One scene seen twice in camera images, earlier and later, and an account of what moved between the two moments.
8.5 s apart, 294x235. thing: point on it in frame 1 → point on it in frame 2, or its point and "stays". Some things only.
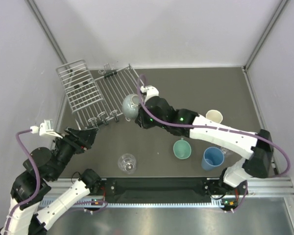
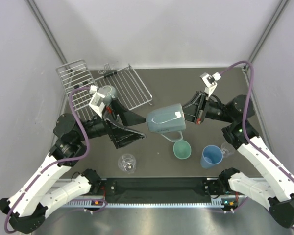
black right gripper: [142, 120] → [198, 103]
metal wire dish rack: [93, 97] stays
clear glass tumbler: [127, 162] stays
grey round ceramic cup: [130, 105] → [109, 92]
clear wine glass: [227, 152] stays
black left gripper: [85, 139] → [120, 135]
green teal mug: [182, 149] stays
